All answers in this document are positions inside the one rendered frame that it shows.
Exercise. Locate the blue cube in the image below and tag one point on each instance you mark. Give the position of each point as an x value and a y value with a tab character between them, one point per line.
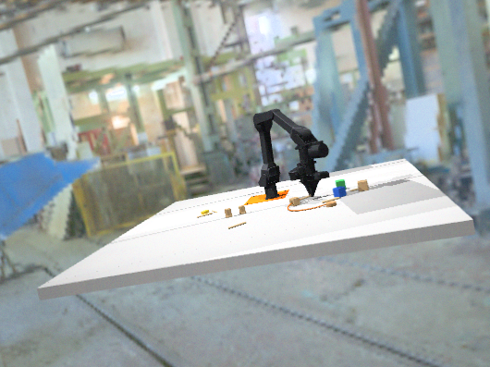
339	192

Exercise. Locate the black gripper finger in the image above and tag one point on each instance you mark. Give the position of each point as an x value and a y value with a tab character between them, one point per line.
306	185
313	185

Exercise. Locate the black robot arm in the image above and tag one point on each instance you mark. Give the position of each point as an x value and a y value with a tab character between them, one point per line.
309	147

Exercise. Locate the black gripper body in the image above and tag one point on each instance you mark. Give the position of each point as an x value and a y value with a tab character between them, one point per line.
313	175

